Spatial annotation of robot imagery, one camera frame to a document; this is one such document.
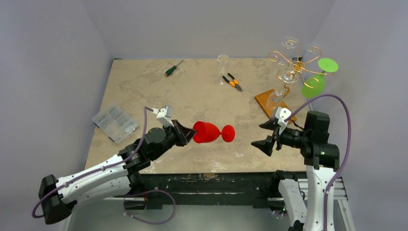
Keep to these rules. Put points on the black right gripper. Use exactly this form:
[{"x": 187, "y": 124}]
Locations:
[{"x": 275, "y": 137}]

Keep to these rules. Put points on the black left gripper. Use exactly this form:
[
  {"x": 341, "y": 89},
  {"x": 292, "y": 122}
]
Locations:
[{"x": 187, "y": 133}]

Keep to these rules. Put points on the red plastic goblet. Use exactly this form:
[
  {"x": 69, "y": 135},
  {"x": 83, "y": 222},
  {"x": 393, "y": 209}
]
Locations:
[{"x": 207, "y": 132}]

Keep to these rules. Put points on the wooden rack base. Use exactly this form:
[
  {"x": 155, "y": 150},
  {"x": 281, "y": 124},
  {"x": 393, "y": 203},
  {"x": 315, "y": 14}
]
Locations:
[{"x": 271, "y": 100}]

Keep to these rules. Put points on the clear champagne flute with label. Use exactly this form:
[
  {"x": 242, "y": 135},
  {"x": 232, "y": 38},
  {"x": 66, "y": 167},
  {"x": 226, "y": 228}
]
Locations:
[{"x": 287, "y": 77}]

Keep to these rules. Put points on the gold wire glass rack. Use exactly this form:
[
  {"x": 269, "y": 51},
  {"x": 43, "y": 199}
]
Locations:
[{"x": 303, "y": 71}]

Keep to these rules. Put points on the green plastic goblet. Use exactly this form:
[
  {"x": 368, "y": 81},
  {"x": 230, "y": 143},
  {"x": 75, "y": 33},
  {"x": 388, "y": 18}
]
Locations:
[{"x": 315, "y": 85}]

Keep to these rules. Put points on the clear round wine glass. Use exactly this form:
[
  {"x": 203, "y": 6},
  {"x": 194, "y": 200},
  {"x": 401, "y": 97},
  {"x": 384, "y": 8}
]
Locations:
[{"x": 291, "y": 48}]

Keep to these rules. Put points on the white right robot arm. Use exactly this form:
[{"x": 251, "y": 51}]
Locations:
[{"x": 313, "y": 210}]

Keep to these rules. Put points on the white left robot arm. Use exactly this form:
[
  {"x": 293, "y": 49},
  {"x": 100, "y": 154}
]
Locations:
[{"x": 58, "y": 196}]

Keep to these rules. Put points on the clear tall flute glass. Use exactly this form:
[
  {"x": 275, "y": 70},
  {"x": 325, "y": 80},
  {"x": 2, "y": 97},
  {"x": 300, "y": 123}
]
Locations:
[{"x": 223, "y": 62}]

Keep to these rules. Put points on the orange black pliers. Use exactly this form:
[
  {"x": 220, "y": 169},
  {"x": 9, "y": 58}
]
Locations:
[{"x": 232, "y": 81}]

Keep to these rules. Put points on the small dark object behind goblet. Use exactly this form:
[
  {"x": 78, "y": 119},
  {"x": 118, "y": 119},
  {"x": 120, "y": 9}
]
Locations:
[{"x": 172, "y": 69}]

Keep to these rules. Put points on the clear plastic screw box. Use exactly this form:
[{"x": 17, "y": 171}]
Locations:
[{"x": 115, "y": 123}]

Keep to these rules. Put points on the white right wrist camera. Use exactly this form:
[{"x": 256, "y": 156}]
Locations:
[{"x": 281, "y": 115}]

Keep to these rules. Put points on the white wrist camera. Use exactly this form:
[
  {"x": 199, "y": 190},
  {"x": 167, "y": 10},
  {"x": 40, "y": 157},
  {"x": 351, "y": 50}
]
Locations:
[
  {"x": 163, "y": 115},
  {"x": 281, "y": 115}
]

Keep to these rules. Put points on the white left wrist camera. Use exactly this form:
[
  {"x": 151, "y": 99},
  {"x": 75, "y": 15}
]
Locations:
[{"x": 163, "y": 115}]

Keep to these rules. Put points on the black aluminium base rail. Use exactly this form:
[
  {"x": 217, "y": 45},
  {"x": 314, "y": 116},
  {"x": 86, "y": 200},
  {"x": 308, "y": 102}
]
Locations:
[{"x": 255, "y": 189}]

